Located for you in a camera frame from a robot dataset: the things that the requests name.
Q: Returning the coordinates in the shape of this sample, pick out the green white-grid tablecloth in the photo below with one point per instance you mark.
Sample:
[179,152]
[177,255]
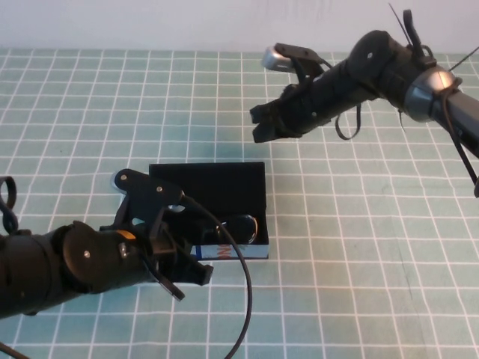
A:
[355,224]

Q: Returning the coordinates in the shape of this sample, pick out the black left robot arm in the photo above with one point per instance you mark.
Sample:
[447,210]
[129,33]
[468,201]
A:
[37,269]

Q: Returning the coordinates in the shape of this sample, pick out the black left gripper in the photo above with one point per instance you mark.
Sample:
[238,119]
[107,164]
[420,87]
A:
[164,258]

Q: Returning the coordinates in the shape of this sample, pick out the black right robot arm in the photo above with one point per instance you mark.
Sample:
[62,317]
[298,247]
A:
[374,60]

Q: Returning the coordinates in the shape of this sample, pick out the black and blue glasses case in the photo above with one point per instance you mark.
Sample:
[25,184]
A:
[224,187]

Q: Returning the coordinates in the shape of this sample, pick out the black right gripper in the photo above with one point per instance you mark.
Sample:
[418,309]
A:
[303,108]

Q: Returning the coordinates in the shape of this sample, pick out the black-framed glasses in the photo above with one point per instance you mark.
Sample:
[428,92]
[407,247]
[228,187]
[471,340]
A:
[243,228]

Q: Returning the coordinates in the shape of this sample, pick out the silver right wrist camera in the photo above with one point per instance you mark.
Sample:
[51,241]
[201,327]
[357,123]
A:
[277,60]

